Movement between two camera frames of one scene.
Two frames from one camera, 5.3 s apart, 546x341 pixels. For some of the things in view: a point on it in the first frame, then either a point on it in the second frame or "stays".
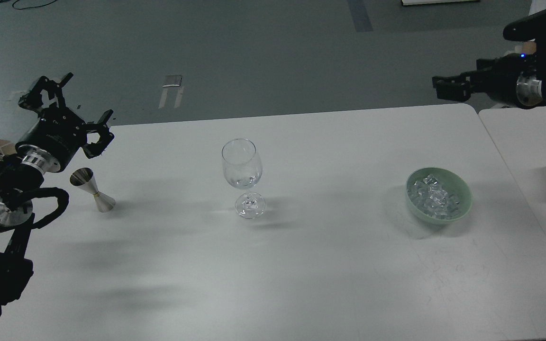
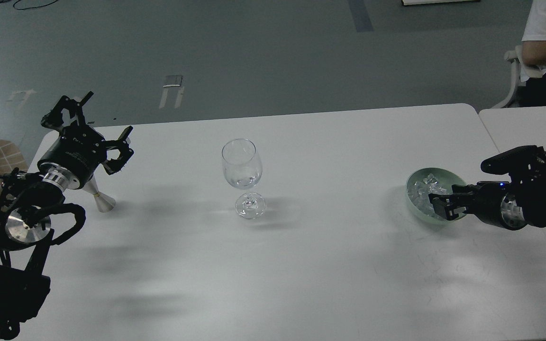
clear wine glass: [243, 168] stays
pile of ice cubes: [428, 194] stays
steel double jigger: [83, 177] stays
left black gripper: [57, 131] → [74, 157]
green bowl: [438, 195] stays
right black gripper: [498, 76] → [486, 201]
